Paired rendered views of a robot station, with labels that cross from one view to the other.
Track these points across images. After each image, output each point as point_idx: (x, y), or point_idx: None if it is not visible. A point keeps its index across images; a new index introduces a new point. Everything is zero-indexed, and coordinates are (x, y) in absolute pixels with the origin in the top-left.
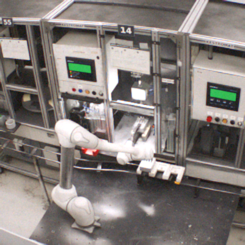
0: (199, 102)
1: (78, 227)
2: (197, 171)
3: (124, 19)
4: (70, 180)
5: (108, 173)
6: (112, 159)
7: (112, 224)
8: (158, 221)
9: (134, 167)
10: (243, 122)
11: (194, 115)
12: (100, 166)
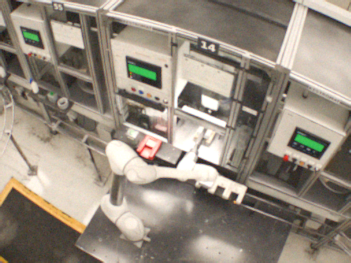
0: (280, 140)
1: (127, 239)
2: (258, 185)
3: (206, 24)
4: (121, 199)
5: None
6: None
7: (162, 239)
8: (210, 241)
9: None
10: (320, 168)
11: (271, 148)
12: None
